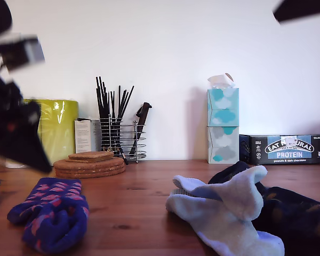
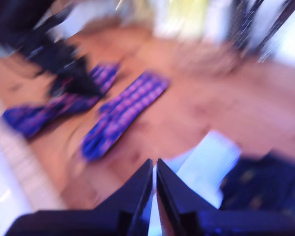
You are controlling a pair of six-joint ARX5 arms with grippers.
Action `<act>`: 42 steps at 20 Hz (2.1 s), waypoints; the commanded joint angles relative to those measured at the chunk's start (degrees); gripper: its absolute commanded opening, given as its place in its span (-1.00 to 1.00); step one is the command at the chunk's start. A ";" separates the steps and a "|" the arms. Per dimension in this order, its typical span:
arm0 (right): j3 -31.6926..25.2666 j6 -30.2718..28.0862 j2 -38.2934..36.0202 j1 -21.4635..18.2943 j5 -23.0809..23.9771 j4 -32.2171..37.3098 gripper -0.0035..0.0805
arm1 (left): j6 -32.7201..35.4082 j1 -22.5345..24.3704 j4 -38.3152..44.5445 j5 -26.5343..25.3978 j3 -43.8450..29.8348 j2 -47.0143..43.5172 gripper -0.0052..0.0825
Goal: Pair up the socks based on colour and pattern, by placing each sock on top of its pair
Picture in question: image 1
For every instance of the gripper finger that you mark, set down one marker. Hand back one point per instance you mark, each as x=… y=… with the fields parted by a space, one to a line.
x=18 y=141
x=304 y=9

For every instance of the white sock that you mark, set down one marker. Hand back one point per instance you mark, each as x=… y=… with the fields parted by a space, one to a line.
x=202 y=213
x=242 y=192

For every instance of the yellow paper roll pack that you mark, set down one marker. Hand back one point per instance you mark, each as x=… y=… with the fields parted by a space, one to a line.
x=58 y=128

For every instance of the small white carton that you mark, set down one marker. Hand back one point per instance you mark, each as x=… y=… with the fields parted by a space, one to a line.
x=82 y=136

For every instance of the square cork coaster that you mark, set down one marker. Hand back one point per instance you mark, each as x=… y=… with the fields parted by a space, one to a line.
x=90 y=154
x=90 y=159

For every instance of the black chopstick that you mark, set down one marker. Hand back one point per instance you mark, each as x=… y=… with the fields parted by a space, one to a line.
x=124 y=157
x=119 y=101
x=128 y=100
x=124 y=102
x=112 y=104
x=104 y=98
x=99 y=93

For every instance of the white tissue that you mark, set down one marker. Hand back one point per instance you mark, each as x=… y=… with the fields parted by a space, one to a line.
x=220 y=80

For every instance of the teal cloud tissue box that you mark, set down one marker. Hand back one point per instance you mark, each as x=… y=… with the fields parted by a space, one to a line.
x=224 y=106

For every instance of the black protein bar box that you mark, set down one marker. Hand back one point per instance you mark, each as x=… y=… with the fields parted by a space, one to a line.
x=282 y=156

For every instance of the grey cloud tissue box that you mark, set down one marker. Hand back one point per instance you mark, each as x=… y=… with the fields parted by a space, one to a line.
x=224 y=149

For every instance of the arm grey camera box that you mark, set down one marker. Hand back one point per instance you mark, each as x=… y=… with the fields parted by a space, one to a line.
x=24 y=53

